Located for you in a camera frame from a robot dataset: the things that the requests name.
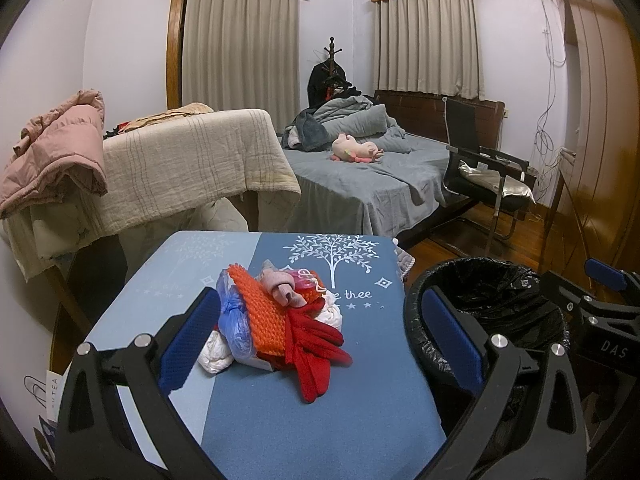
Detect blue plastic bag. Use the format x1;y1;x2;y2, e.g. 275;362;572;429
216;269;256;360

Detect orange knitted cloth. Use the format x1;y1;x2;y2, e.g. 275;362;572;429
227;263;326;368

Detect red glove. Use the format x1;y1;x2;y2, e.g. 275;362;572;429
285;297;352;403

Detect white tissue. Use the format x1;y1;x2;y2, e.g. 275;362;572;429
198;330;234;375

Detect white printed paper box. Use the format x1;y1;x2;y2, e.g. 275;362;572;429
245;356;273;372

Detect grey sock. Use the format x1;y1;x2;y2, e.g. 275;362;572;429
259;260;307;308

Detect black-lined trash bin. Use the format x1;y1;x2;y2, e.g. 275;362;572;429
404;257;570;434

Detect silver chair cushion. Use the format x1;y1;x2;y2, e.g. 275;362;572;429
458;162;535;203

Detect grey quilted pad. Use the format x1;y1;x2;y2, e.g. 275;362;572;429
393;238;416;282

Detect black office chair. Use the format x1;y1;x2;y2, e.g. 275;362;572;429
442;96;533;256

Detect grey bed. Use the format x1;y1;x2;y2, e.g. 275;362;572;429
284;133;458;237

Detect dark wooden headboard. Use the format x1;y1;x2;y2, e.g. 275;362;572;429
374;90;506;148

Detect beige striped blanket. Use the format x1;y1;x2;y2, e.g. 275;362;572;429
3;108;302;280

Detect pink jacket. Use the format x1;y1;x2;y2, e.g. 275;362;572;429
1;89;107;218

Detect pink plush toy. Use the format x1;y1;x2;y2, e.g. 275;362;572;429
331;133;383;164

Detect grey duvet pile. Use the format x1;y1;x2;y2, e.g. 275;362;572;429
280;96;412;154

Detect right beige curtain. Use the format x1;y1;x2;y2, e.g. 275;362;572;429
373;0;485;100

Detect beige curtain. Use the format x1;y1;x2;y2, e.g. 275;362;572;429
373;0;485;100
181;0;299;131

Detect wooden coat rack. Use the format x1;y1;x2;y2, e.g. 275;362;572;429
306;36;362;109

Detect left beige curtain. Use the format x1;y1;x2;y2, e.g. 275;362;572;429
181;0;299;131

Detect hanging white cables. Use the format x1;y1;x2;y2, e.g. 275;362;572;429
529;0;569;196

